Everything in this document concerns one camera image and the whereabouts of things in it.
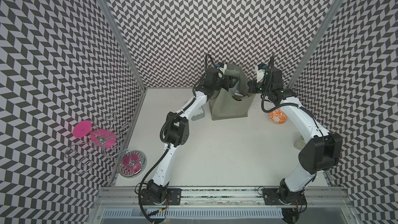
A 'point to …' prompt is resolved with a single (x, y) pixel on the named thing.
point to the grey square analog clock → (197, 113)
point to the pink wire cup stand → (91, 139)
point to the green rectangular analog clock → (232, 70)
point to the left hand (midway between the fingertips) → (234, 79)
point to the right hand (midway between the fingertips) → (250, 84)
